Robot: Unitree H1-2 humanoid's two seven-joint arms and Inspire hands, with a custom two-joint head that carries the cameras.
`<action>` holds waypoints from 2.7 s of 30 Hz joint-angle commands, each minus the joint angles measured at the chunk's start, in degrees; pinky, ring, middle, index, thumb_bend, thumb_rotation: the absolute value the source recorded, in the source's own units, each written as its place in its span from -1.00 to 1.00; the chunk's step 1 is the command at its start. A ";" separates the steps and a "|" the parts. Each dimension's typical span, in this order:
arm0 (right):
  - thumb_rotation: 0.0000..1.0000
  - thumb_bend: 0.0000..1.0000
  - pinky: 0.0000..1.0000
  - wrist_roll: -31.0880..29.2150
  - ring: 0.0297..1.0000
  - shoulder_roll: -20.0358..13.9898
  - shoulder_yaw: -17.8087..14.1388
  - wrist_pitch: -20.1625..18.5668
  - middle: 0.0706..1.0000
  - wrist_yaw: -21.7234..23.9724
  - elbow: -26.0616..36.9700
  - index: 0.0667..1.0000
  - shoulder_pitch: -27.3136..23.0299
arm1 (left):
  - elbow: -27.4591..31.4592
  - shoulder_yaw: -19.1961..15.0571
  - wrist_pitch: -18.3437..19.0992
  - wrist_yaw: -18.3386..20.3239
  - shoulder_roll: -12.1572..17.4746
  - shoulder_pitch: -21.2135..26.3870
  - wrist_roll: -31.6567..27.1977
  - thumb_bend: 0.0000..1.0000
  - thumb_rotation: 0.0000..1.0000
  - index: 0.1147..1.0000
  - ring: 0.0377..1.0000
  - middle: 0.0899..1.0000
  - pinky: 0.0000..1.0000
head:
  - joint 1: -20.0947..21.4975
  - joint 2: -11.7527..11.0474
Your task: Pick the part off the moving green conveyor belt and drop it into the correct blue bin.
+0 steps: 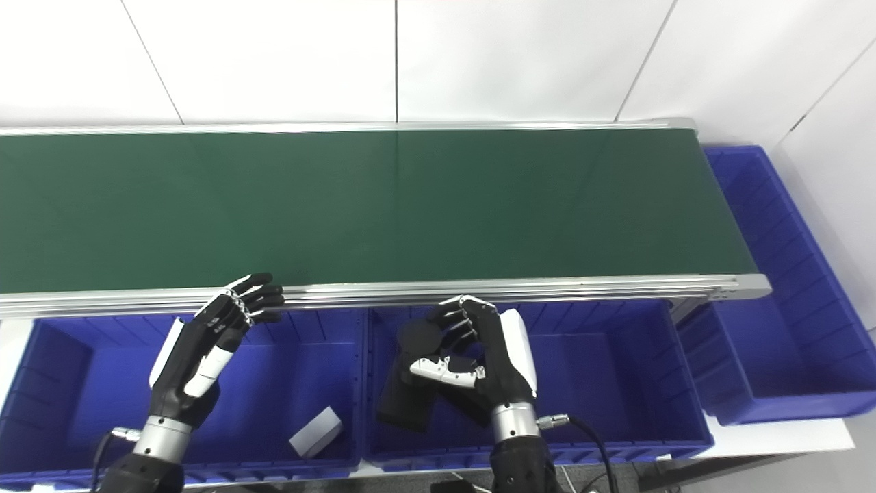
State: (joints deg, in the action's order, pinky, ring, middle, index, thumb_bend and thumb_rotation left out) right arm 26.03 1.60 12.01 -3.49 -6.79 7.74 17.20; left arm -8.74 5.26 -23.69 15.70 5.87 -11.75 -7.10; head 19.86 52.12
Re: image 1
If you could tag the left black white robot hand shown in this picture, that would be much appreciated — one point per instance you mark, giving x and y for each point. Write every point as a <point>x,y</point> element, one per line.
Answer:
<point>188,363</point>

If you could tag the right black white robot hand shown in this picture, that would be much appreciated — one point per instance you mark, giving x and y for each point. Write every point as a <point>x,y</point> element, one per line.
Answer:
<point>503,370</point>

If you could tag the black cylinder-on-block part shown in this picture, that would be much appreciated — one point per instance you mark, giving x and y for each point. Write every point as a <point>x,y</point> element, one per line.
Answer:
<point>407,397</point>

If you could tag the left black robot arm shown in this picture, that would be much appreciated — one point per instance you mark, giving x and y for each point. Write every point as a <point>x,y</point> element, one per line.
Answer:
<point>154,452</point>

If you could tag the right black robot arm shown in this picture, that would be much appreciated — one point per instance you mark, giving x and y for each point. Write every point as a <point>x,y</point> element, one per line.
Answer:
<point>520,445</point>

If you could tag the blue plastic bin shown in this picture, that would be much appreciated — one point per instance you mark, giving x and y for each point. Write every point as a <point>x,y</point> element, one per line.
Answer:
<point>102,383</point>
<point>616,383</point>
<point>787,356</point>

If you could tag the grey aluminium conveyor leg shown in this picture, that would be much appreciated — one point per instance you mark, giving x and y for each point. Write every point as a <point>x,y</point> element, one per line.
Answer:
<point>688,309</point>

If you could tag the white rectangular block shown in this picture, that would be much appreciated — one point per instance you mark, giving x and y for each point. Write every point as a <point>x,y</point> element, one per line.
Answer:
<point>316,433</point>

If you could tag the green conveyor belt aluminium frame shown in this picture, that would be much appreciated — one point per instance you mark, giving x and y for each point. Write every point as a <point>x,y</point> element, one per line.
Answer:
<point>383,205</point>

